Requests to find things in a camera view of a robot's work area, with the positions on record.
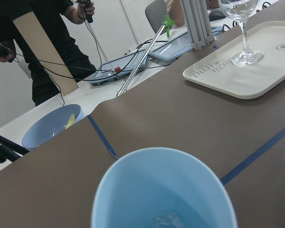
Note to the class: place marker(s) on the light blue plastic cup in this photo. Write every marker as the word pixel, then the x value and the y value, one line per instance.
pixel 152 182

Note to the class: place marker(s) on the ice cubes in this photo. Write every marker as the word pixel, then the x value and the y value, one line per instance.
pixel 171 220

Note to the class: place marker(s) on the blue bowl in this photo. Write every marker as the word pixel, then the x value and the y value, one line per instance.
pixel 50 125

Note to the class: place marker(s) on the yellow plastic fork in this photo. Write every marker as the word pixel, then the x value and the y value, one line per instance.
pixel 71 120

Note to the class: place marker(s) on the metal rod with green clip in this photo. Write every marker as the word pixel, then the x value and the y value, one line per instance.
pixel 164 26

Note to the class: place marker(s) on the grey chair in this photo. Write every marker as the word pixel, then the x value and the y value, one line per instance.
pixel 155 13

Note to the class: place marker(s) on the cardboard panel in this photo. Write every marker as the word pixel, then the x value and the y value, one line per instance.
pixel 43 49

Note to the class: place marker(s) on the clear wine glass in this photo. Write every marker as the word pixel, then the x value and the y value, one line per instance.
pixel 240 11

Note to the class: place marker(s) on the cream bear tray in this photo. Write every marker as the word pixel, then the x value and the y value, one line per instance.
pixel 217 72

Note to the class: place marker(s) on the person in black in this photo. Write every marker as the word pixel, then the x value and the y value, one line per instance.
pixel 49 13

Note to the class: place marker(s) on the aluminium frame post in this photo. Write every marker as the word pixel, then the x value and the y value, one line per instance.
pixel 197 22

